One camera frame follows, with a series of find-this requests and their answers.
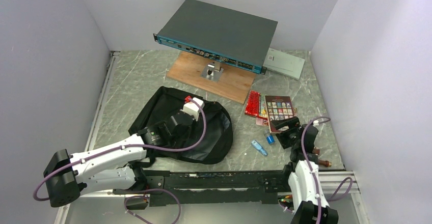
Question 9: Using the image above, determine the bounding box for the metal stand bracket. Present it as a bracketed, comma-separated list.
[201, 62, 224, 82]

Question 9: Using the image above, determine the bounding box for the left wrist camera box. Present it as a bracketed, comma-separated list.
[181, 96, 204, 121]

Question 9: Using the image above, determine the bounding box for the wooden base board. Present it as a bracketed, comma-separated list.
[167, 51, 256, 104]

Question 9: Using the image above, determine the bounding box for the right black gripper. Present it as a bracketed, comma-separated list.
[271, 117, 301, 150]

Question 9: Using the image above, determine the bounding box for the red patterned book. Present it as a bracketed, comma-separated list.
[245, 90, 268, 120]

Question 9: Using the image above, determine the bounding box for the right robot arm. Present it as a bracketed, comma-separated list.
[276, 116, 339, 223]

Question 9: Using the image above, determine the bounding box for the small pink card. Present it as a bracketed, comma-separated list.
[255, 118, 268, 126]

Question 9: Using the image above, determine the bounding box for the grey flat box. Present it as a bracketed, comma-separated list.
[264, 48, 305, 80]

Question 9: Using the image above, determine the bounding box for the black student backpack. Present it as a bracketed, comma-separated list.
[128, 87, 233, 167]

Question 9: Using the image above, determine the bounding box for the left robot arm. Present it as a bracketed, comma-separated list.
[43, 109, 206, 207]

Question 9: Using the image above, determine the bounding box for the small blue capped bottle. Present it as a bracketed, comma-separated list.
[263, 128, 275, 145]

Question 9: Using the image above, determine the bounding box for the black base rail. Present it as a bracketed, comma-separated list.
[113, 165, 293, 207]

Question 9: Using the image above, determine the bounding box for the blue grey network switch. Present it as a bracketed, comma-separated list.
[153, 0, 278, 74]

